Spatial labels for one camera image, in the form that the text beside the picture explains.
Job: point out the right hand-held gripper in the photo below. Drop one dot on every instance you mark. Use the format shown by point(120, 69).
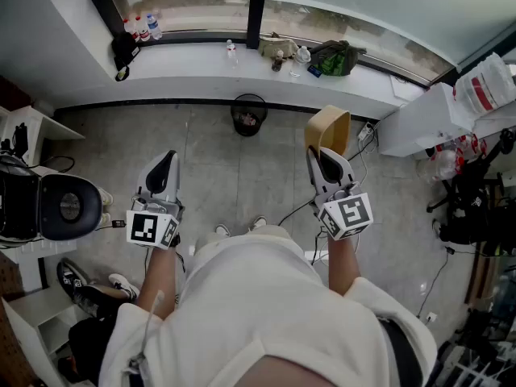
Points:
point(350, 214)

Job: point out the person's right forearm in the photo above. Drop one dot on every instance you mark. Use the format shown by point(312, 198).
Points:
point(342, 264)

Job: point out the white cabinet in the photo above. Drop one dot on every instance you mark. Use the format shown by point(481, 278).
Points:
point(419, 123)

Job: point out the person's beige shorts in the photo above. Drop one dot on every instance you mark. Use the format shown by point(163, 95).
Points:
point(242, 236)

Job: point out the person's left forearm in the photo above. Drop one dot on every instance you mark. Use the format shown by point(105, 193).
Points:
point(157, 276)

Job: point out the white plug adapter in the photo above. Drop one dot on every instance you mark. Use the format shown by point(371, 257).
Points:
point(431, 317)

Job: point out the small blue card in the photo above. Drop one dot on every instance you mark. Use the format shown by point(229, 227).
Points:
point(315, 71)

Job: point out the black power adapter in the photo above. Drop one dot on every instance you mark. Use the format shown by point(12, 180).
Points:
point(118, 223)

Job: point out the small clear water bottle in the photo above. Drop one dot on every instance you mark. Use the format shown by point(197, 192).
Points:
point(231, 52)

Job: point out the black padded chair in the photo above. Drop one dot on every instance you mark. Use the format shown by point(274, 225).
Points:
point(70, 206)

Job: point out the person's white shoe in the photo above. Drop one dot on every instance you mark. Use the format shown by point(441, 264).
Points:
point(222, 230)
point(258, 223)

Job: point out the tan paper cup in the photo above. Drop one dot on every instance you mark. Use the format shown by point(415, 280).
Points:
point(318, 129)

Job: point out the person's white shirt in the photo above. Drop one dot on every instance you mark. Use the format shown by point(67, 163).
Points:
point(262, 317)

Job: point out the clear bag with red items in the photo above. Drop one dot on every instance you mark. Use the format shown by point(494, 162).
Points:
point(445, 161)

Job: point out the person's right white shoe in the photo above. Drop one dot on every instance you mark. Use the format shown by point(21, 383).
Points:
point(258, 223)

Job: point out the olive and green bag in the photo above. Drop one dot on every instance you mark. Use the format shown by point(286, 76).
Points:
point(334, 59)

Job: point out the person's left white shoe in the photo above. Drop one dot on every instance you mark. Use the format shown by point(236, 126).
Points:
point(222, 230)

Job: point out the blue label water bottle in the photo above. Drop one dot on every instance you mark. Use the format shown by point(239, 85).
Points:
point(154, 26)

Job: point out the low white shelf unit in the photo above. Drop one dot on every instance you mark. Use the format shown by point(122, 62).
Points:
point(36, 309)

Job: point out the clear plastic cup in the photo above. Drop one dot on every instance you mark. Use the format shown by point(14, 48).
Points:
point(300, 59)

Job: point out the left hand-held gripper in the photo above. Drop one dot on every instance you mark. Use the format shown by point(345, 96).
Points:
point(141, 226)

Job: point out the white power strip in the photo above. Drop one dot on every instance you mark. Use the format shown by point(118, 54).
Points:
point(365, 130)

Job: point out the black window frame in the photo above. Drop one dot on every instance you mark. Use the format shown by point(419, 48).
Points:
point(258, 10)

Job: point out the round yellow-green tag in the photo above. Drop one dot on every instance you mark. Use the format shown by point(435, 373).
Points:
point(121, 75)

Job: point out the black trash bin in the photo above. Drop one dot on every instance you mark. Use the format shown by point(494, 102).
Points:
point(248, 113)

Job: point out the khaki bag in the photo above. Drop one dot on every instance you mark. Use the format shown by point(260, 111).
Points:
point(276, 47)

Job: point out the black bag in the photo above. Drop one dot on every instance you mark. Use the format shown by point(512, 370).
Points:
point(124, 48)

